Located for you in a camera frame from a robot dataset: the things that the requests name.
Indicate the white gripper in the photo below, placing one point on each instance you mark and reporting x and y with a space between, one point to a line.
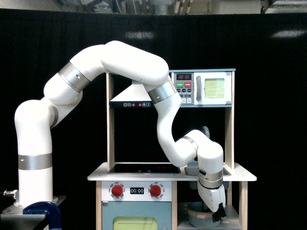
215 200

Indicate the grey-blue bowl with wooden rim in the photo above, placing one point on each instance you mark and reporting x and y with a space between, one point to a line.
200 216

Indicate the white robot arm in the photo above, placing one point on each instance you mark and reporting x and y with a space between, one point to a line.
34 119

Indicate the grey cabinet shelf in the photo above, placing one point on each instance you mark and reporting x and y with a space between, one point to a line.
230 222

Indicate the grey sink basin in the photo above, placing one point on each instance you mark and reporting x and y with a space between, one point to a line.
193 171

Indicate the right red oven knob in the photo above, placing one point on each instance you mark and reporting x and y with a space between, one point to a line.
155 191

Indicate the red oven knob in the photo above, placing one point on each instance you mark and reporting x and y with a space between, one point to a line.
155 191
117 190

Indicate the grey faucet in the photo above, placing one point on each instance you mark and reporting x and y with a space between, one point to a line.
205 131

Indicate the blue oven door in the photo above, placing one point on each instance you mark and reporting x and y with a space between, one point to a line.
159 211

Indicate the left red oven knob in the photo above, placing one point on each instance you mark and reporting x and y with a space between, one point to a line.
117 190

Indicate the black stovetop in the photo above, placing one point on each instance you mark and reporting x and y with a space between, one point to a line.
129 168

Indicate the white toy microwave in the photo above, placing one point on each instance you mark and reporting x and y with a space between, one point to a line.
204 88

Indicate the grey range hood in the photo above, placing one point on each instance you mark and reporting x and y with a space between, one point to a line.
135 96

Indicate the blue clamp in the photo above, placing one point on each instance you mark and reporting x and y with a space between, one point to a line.
50 209

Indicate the wooden toy kitchen frame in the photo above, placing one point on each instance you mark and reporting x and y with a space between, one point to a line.
132 138

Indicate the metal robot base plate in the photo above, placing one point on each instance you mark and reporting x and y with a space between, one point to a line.
16 212

